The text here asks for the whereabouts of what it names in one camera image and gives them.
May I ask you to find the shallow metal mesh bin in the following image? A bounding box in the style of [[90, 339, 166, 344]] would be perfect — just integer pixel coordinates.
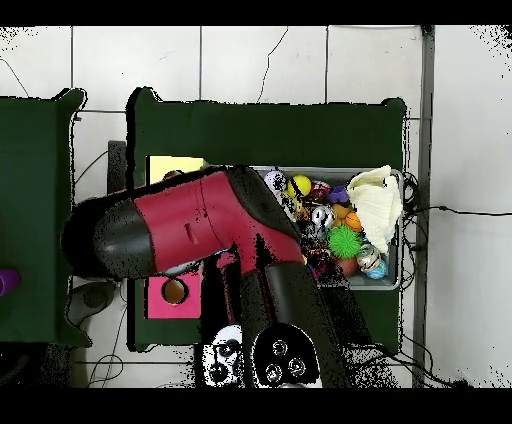
[[251, 164, 404, 292]]

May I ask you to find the grey metal pole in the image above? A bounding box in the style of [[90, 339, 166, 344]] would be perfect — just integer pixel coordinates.
[[411, 25, 436, 388]]

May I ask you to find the black cable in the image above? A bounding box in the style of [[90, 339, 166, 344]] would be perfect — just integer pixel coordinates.
[[403, 204, 512, 217]]

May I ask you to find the grey rounded floor object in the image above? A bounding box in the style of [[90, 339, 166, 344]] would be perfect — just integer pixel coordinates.
[[65, 279, 118, 327]]

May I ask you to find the wooden box with three holes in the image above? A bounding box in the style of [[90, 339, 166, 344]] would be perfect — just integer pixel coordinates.
[[143, 154, 209, 320]]

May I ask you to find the yellow smiley ball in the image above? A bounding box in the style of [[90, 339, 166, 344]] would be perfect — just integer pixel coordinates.
[[287, 174, 313, 198]]

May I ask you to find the crushed silver can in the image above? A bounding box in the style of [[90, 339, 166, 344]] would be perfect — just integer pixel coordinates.
[[310, 205, 336, 230]]

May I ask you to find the green puffer ball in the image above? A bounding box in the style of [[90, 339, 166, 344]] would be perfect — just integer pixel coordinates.
[[326, 224, 363, 260]]

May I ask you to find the purple object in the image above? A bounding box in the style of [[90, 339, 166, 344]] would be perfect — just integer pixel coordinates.
[[0, 267, 22, 298]]

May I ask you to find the cream knitted cloth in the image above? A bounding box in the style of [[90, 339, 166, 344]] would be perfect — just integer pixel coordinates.
[[346, 164, 404, 254]]

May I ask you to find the small orange basketball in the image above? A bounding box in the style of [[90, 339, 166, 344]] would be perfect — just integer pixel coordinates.
[[343, 211, 363, 233]]

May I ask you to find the white baseball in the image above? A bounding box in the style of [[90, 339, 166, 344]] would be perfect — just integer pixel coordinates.
[[264, 170, 288, 194]]

